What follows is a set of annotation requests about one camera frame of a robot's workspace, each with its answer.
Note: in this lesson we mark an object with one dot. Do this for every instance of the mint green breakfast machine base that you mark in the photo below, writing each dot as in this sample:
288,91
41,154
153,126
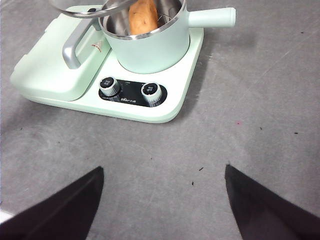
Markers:
180,82

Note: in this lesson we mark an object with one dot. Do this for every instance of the brown potato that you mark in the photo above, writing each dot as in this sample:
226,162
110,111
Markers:
142,18

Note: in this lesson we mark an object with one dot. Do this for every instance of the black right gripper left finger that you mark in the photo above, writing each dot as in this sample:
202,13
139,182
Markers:
57,215

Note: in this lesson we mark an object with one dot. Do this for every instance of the glass pot lid green knob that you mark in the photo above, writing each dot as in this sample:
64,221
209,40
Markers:
75,11

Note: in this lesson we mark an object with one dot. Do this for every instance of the silver control knob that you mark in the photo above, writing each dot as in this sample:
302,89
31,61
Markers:
151,92
109,85

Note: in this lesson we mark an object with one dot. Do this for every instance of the mint green hinged griddle cover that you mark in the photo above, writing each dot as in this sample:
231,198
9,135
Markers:
50,77

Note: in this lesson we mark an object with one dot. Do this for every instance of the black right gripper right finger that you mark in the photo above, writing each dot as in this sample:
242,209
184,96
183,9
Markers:
262,212

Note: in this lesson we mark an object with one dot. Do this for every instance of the black control panel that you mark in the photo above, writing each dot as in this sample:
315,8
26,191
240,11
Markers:
131,93

